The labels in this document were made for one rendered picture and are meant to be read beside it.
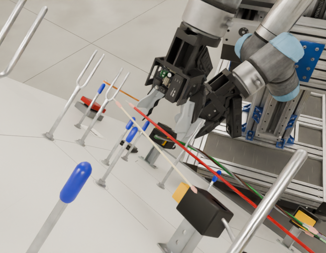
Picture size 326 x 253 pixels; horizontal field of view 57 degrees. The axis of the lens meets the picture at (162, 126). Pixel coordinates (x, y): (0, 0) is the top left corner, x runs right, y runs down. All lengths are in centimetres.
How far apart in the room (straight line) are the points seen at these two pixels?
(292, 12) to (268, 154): 116
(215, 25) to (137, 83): 210
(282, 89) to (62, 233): 66
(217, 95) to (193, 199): 42
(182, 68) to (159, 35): 265
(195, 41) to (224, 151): 141
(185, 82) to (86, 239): 31
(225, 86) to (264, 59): 10
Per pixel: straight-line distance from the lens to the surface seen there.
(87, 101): 77
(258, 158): 186
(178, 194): 34
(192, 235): 33
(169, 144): 64
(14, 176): 31
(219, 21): 48
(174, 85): 49
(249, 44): 89
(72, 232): 27
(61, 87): 265
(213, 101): 70
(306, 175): 188
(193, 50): 49
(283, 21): 87
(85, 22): 346
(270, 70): 73
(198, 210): 32
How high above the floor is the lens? 165
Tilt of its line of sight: 48 degrees down
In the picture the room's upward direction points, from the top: straight up
